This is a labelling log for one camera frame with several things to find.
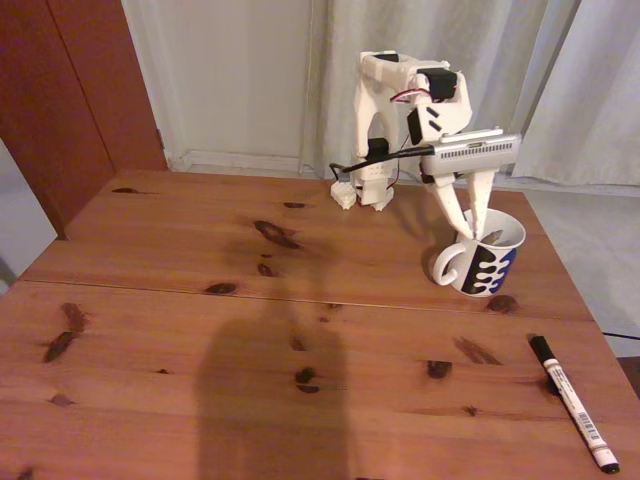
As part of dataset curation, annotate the white marker black cap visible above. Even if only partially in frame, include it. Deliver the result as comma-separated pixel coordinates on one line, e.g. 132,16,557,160
527,333,621,475

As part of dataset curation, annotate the white mug black blue pattern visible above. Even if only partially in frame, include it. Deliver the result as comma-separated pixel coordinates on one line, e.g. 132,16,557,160
430,208,528,300

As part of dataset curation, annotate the white table clamp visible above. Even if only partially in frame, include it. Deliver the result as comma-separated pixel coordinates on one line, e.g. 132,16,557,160
329,180,358,212

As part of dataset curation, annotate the white curtain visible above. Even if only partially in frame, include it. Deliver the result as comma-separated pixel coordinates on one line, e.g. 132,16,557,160
509,0,640,190
299,0,584,186

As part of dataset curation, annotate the white baseboard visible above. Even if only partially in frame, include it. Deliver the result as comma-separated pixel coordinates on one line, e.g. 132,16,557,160
167,147,307,174

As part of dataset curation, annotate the dark object at floor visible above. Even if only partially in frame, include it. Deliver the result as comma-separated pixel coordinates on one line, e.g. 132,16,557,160
617,355,640,401

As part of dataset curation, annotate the brown wooden cabinet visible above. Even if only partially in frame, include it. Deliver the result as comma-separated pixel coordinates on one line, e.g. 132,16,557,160
0,0,169,241

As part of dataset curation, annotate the pale grey panel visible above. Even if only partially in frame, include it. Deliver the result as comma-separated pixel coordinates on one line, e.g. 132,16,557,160
0,139,59,296

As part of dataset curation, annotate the silver camera box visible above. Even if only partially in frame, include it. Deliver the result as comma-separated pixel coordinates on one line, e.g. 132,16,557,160
419,128,521,176

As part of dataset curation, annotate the black camera cable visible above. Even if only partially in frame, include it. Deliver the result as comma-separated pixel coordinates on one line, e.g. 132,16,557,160
329,144,435,176

